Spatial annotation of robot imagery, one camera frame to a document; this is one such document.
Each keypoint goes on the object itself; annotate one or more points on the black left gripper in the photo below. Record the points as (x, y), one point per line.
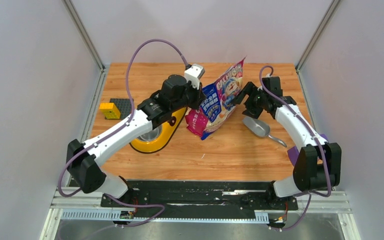
(199, 96)

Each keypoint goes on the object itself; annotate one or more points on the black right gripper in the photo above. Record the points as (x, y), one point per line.
(248, 90)

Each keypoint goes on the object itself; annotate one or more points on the colourful pet food bag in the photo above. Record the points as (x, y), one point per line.
(218, 104)

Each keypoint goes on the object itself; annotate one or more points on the silver metal scoop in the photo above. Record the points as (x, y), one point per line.
(261, 129)

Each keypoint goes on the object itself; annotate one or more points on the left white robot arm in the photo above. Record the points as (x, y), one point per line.
(84, 159)

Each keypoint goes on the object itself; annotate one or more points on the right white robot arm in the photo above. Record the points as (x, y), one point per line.
(318, 162)

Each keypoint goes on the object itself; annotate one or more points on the yellow double pet bowl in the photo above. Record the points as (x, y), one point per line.
(158, 138)

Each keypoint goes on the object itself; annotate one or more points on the dark grey toy baseplate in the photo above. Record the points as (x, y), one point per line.
(123, 105)

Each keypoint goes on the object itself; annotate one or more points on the purple object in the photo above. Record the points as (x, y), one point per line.
(293, 152)

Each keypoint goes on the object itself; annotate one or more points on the yellow toy brick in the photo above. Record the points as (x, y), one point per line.
(110, 110)

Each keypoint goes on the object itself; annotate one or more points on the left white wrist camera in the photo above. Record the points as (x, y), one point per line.
(193, 74)

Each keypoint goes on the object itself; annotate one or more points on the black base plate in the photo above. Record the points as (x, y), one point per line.
(205, 199)

